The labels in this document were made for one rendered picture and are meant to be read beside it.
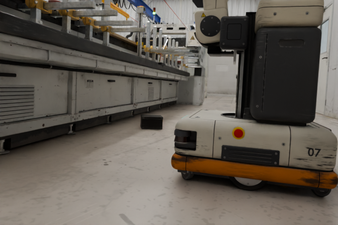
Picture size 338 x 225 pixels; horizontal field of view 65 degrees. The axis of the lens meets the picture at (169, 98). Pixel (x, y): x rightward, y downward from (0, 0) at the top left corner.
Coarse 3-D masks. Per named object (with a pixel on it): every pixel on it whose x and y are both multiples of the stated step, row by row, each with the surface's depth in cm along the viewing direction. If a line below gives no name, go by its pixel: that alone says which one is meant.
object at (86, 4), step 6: (18, 6) 139; (24, 6) 138; (48, 6) 135; (54, 6) 134; (60, 6) 133; (66, 6) 132; (72, 6) 131; (78, 6) 130; (84, 6) 130; (90, 6) 129
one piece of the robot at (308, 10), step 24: (264, 0) 109; (288, 0) 106; (312, 0) 104; (264, 24) 110; (288, 24) 107; (312, 24) 105; (264, 48) 109; (288, 48) 107; (312, 48) 105; (240, 72) 133; (264, 72) 110; (288, 72) 108; (312, 72) 105; (240, 96) 134; (264, 96) 110; (288, 96) 108; (312, 96) 106; (264, 120) 113; (288, 120) 109; (312, 120) 107
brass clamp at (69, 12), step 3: (60, 12) 153; (63, 12) 153; (66, 12) 154; (69, 12) 156; (72, 12) 159; (60, 15) 156; (63, 15) 155; (66, 15) 155; (69, 15) 156; (72, 15) 159; (72, 18) 162; (75, 18) 162; (78, 18) 165
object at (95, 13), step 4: (52, 12) 162; (56, 12) 162; (76, 12) 159; (80, 12) 158; (84, 12) 157; (88, 12) 157; (92, 12) 156; (96, 12) 156; (100, 12) 155; (104, 12) 154; (108, 12) 154; (112, 12) 153; (116, 12) 154; (52, 16) 163; (56, 16) 163; (60, 16) 162; (76, 16) 160; (80, 16) 160; (84, 16) 159; (88, 16) 159; (92, 16) 158; (96, 16) 158; (100, 16) 158; (104, 16) 157; (108, 16) 157; (112, 16) 156
